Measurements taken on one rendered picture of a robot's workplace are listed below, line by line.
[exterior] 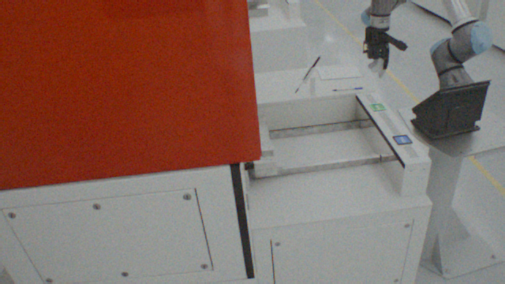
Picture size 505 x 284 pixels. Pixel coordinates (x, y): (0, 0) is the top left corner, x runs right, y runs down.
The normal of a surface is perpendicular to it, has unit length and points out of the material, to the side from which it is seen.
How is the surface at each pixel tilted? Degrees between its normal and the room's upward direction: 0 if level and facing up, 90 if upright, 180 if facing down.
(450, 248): 0
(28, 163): 90
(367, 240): 90
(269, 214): 0
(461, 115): 90
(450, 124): 90
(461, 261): 0
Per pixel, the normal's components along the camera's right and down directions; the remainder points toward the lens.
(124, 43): 0.07, 0.52
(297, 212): -0.10, -0.84
